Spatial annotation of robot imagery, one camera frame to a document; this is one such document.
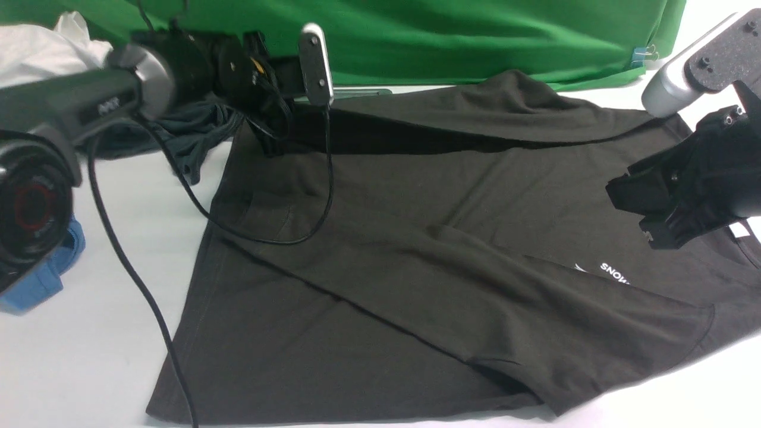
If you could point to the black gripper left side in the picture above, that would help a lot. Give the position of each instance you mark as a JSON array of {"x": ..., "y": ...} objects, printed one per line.
[{"x": 248, "y": 84}]

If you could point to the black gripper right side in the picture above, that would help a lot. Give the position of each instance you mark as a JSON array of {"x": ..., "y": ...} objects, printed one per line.
[{"x": 700, "y": 185}]

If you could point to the dark gray long-sleeve shirt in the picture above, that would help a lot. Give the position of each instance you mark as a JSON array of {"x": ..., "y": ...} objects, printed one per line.
[{"x": 471, "y": 262}]

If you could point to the dark teal crumpled shirt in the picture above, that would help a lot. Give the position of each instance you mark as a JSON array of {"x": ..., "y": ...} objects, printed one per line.
[{"x": 189, "y": 133}]

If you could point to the white crumpled shirt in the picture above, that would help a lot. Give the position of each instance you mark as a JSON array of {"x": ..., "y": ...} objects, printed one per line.
[{"x": 31, "y": 53}]

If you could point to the blue crumpled shirt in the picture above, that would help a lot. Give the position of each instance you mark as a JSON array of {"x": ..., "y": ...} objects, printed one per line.
[{"x": 45, "y": 281}]

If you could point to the blue binder clip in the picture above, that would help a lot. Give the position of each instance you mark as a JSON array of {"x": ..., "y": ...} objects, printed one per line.
[{"x": 643, "y": 54}]

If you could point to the green backdrop cloth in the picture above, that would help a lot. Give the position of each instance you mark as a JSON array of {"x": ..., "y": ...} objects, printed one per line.
[{"x": 570, "y": 45}]

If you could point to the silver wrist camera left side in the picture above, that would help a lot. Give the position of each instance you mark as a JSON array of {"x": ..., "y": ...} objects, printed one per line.
[{"x": 315, "y": 68}]

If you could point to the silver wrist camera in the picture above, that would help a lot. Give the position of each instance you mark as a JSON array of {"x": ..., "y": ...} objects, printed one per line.
[
  {"x": 315, "y": 68},
  {"x": 727, "y": 55}
]

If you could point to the metal table cable hatch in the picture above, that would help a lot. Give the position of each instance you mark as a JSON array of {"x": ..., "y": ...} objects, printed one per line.
[{"x": 340, "y": 94}]

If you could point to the silver wrist camera right side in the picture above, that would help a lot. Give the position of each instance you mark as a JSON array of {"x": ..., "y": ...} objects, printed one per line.
[{"x": 727, "y": 55}]

